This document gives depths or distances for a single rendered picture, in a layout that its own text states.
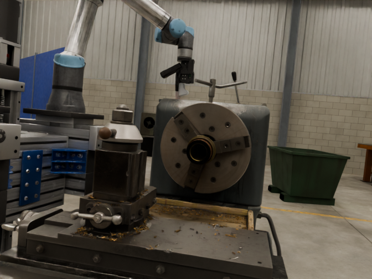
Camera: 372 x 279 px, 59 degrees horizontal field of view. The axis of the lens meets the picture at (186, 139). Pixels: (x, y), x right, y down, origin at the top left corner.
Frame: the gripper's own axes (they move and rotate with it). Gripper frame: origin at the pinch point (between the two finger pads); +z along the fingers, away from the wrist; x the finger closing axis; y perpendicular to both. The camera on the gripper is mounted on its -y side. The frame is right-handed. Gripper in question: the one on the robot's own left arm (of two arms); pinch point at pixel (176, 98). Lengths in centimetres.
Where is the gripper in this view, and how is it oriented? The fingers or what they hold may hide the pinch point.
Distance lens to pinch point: 166.3
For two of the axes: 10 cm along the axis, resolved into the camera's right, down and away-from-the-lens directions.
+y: 9.8, 0.9, -1.8
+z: -0.8, 9.9, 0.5
